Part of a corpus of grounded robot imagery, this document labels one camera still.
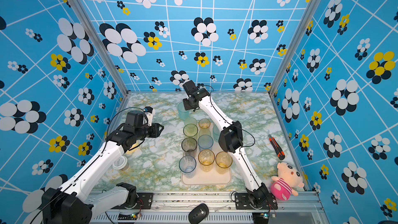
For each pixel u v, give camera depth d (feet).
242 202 2.38
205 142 2.64
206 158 2.51
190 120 3.01
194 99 2.28
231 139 2.00
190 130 2.93
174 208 2.38
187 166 2.68
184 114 3.24
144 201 2.42
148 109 2.34
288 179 2.40
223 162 2.81
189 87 2.48
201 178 2.66
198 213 2.24
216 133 2.77
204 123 3.23
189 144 2.82
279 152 2.90
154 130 2.31
